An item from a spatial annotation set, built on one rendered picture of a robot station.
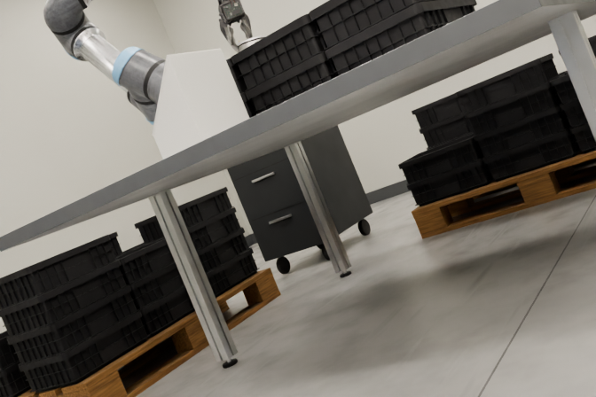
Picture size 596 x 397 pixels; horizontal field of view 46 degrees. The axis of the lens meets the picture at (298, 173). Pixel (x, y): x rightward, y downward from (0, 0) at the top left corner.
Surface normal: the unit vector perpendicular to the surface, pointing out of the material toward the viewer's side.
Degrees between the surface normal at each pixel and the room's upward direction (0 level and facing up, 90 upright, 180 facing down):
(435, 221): 90
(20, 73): 90
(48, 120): 90
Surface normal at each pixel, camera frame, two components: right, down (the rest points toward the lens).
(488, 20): -0.50, 0.22
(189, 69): 0.77, -0.31
